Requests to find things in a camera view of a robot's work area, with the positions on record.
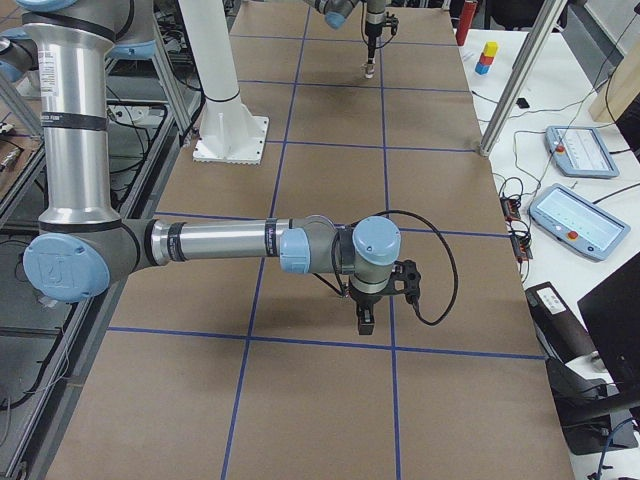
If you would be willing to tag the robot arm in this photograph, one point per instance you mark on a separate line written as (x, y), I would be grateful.
(336, 12)
(84, 245)

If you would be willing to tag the black monitor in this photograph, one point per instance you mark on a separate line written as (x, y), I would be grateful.
(611, 314)

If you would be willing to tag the black electronics board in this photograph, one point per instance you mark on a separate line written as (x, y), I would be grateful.
(518, 230)

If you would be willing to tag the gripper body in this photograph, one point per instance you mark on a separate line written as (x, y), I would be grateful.
(371, 36)
(364, 302)

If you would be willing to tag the near teach pendant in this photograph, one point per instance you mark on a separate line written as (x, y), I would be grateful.
(578, 223)

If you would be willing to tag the teach pendant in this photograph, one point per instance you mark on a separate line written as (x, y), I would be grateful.
(580, 152)
(578, 223)

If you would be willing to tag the white PPR pipe fitting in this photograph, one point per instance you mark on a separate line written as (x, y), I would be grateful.
(369, 70)

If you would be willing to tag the red cylinder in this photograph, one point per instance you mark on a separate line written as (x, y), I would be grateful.
(465, 20)

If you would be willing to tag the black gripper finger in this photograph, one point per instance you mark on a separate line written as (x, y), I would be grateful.
(365, 320)

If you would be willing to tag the stacked colour blocks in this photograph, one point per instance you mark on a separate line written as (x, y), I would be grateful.
(486, 58)

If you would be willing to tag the aluminium frame post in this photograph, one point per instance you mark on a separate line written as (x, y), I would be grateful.
(525, 60)

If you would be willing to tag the white camera stand pillar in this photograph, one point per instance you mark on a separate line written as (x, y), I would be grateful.
(228, 132)

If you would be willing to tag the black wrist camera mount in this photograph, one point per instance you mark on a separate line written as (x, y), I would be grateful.
(405, 280)

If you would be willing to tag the far teach pendant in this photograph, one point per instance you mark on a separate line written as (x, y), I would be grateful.
(580, 152)

